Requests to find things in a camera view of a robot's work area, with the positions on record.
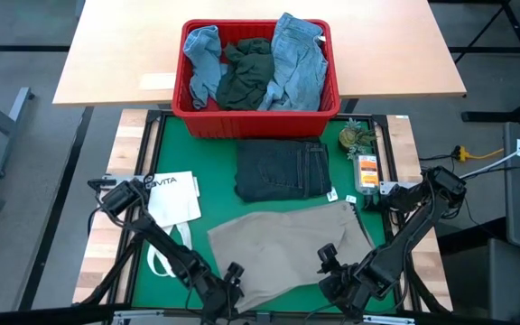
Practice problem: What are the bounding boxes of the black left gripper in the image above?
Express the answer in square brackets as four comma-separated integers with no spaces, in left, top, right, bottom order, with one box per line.
[195,260,247,325]

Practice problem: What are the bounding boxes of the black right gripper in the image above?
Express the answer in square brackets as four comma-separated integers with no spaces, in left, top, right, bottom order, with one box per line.
[316,242,381,320]

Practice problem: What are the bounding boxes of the beige garment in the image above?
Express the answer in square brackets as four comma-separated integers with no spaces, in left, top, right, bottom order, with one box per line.
[207,200,376,314]

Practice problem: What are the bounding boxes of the cream canvas tote bag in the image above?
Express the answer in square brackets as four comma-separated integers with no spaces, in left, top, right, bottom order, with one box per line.
[145,170,202,279]

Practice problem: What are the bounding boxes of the dark blue denim jeans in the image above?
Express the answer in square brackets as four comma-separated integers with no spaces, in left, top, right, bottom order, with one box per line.
[233,138,334,204]

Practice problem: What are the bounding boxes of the light blue jeans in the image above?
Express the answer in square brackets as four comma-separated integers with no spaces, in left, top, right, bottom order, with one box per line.
[255,12,330,112]

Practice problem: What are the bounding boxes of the red plastic laundry basket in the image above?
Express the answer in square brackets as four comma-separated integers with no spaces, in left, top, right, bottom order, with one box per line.
[171,18,341,140]

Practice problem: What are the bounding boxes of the white crinkled packet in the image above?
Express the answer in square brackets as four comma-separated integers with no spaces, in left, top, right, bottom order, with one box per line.
[353,153,382,196]

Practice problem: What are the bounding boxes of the grey cabinet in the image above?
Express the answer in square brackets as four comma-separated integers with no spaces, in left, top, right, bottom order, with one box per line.
[440,237,520,322]

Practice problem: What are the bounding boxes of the green table mat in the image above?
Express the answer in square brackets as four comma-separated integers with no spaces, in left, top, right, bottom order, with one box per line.
[131,115,399,316]

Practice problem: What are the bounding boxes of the potted artificial succulent plant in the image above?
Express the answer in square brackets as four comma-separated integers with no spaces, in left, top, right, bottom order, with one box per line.
[338,116,379,160]

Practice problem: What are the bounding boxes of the white paper strip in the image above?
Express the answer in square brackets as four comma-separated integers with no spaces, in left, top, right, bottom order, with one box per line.
[138,72,178,91]

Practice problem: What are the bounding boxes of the dark green garment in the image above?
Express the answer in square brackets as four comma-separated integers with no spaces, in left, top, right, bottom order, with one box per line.
[215,37,276,112]

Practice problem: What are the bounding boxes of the light blue denim garment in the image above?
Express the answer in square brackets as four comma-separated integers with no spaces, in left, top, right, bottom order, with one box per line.
[182,24,228,110]

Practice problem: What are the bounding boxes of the light wooden desk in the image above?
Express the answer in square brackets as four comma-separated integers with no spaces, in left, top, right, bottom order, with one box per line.
[51,0,468,107]

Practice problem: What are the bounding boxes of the grey desk leg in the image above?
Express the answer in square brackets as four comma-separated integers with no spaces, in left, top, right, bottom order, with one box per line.
[0,86,36,178]

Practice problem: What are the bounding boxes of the black cable bundle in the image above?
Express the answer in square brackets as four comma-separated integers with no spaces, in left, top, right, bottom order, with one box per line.
[417,153,471,221]

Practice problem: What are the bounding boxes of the black aluminium table frame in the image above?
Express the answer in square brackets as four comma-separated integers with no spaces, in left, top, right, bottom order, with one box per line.
[72,110,453,325]

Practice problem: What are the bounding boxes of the yellow power plug cable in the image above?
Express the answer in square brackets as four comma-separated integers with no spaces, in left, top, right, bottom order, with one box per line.
[450,144,506,163]

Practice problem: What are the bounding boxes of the black desk leg frame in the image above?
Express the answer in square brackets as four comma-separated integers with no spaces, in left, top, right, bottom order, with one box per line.
[448,0,520,124]

